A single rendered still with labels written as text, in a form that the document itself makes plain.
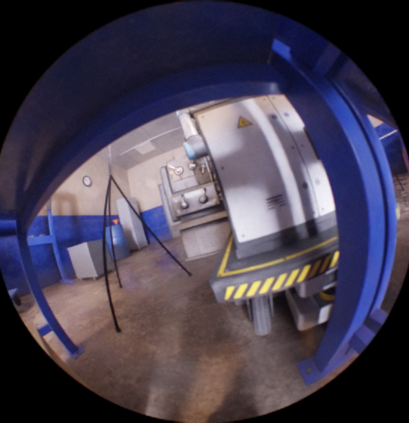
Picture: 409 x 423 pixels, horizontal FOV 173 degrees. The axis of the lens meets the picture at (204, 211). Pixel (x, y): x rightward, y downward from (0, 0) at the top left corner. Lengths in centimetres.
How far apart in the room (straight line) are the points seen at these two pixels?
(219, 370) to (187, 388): 12
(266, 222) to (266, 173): 13
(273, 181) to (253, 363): 56
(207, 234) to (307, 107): 152
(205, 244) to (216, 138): 134
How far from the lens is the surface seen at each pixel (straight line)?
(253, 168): 39
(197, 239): 161
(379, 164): 25
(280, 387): 48
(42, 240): 280
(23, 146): 34
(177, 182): 171
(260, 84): 21
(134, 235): 464
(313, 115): 21
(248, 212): 38
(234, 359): 54
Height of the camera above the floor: 47
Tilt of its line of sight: 2 degrees up
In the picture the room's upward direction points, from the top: 17 degrees counter-clockwise
